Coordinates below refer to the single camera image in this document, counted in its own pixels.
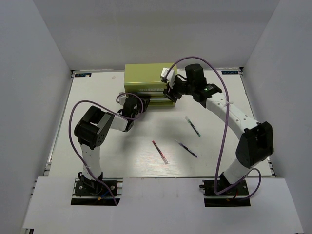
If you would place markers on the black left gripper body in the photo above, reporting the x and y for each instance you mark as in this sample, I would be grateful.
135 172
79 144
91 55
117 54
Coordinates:
139 107

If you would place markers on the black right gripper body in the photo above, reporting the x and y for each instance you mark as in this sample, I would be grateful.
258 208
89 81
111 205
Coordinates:
183 87

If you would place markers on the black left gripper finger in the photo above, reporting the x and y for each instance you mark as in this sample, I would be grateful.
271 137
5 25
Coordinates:
139 95
143 104

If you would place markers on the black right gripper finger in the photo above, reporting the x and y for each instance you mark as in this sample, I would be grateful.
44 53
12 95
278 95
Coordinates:
174 97
167 92

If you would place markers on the green gel pen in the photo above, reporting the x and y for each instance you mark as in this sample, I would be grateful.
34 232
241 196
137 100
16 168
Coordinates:
192 125

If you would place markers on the red gel pen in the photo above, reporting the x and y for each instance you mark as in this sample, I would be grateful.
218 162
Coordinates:
160 152

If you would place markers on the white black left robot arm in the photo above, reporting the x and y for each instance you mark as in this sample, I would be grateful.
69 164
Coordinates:
93 127

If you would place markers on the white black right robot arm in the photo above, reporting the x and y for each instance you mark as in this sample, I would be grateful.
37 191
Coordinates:
255 138

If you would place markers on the green metal tool chest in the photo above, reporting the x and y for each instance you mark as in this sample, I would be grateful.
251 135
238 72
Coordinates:
144 77

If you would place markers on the right blue table label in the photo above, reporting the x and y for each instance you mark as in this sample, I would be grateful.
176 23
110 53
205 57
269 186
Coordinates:
229 72

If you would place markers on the blue table label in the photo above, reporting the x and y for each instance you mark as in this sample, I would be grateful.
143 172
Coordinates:
229 72
83 75

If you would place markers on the purple gel pen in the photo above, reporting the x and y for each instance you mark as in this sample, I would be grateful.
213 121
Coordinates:
186 148

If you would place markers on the left blue table label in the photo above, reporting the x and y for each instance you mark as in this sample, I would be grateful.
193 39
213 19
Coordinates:
83 75

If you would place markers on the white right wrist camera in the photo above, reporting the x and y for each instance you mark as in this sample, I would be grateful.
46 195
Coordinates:
168 76

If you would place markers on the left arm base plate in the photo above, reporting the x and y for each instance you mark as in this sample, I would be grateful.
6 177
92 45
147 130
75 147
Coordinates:
84 196

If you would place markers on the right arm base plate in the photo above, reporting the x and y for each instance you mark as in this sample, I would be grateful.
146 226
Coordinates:
235 197

